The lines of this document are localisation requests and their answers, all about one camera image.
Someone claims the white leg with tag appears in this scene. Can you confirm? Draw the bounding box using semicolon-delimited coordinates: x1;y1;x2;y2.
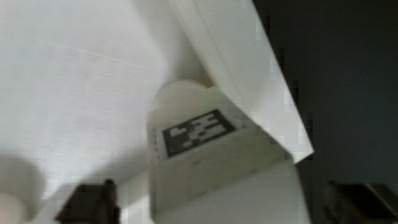
147;81;295;224

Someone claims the white square tabletop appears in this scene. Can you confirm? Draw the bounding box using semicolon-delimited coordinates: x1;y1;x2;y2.
0;0;313;224

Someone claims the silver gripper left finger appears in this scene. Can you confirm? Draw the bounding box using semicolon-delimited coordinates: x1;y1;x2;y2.
55;179;121;224

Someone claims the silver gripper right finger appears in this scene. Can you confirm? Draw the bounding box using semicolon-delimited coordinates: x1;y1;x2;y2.
323;181;398;224

